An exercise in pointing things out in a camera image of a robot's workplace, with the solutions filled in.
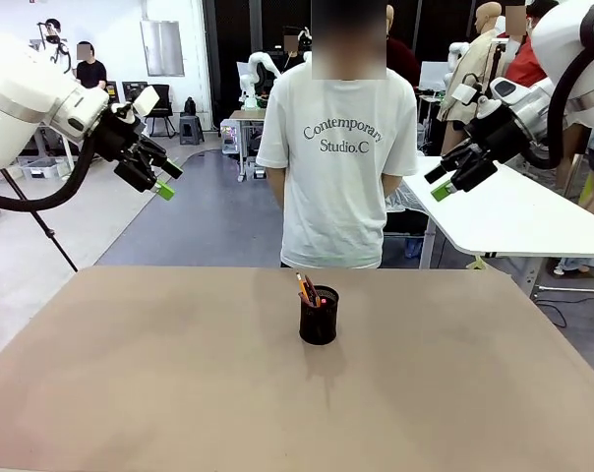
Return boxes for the man in black shirt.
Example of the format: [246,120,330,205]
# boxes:
[74,41,109,93]

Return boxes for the black mesh pen holder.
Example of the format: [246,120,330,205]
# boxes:
[298,284,341,346]

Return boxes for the person in red shirt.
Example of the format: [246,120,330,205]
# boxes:
[502,4,549,89]

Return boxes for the person in white t-shirt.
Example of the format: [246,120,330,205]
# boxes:
[255,0,420,270]

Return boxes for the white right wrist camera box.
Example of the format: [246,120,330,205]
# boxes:
[451,83,503,120]

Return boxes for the clear plastic sheeting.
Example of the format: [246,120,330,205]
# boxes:
[385,183,430,213]

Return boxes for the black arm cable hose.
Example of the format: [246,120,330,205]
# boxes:
[0,131,98,213]
[546,3,594,171]

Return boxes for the white side table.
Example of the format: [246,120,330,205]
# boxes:
[402,154,594,302]

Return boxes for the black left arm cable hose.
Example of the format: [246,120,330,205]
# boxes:
[0,131,98,213]

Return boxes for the black office chair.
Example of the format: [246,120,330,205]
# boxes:
[144,84,178,139]

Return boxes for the black tripod stand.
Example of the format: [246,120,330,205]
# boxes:
[0,166,80,274]

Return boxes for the person in dark red top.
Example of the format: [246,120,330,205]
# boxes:
[385,4,421,90]

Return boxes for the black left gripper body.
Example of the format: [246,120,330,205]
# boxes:
[99,105,149,161]

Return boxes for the person's right forearm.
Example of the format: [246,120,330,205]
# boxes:
[267,166,286,208]

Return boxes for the black floor cable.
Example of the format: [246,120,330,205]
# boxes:
[536,298,569,329]

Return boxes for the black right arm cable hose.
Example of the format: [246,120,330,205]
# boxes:
[546,3,594,171]

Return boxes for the mannequin with beige coat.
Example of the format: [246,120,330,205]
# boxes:
[437,1,505,158]

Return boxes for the black step stool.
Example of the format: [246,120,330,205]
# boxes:
[179,112,207,147]

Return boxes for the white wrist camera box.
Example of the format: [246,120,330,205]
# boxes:
[131,84,161,119]
[451,83,503,120]

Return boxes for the small beige table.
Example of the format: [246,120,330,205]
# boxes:
[228,108,269,184]

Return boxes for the maroon pencil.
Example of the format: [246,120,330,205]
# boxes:
[304,275,323,307]

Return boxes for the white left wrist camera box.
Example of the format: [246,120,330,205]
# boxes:
[131,84,161,119]

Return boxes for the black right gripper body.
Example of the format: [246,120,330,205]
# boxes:
[466,110,524,163]

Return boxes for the grey storage bins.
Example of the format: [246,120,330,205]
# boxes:
[17,155,78,183]

